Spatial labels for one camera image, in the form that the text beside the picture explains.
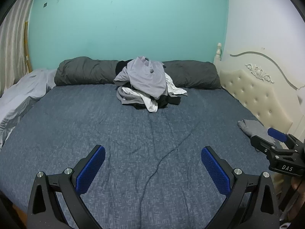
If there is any cream tufted headboard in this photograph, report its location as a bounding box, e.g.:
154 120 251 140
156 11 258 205
213 43 305 196

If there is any white crumpled shirt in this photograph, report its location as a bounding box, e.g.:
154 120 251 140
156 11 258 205
164 73 189 96

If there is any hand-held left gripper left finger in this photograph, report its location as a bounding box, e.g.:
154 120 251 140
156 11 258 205
27 145 106 229

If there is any blue-grey bed sheet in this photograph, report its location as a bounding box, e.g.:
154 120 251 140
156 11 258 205
0 83 286 229

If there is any beige striped curtain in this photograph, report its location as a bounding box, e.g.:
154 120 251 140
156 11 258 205
0 0 40 96

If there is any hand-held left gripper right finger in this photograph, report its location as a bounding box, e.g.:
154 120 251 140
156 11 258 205
201 146 279 229

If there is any dark grey rolled duvet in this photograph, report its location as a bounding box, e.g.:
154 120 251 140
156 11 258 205
54 57 222 90

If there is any grey garment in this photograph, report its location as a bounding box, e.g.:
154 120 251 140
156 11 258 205
117 86 148 105

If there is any lilac jacket with black trim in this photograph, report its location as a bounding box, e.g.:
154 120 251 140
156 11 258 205
114 56 167 99

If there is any grey folded clothing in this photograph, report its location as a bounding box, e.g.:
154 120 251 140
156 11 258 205
237 119 283 152

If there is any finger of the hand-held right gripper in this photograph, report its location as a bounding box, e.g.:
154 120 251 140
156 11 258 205
267 127 305 150
250 135 299 159

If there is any white black-trimmed garment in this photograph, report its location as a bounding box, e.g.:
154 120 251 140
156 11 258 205
121 87 159 113

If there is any light grey blanket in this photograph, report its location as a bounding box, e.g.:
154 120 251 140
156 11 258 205
0 69 58 148

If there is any wooden window frame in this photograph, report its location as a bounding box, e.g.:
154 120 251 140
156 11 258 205
24 21 34 73

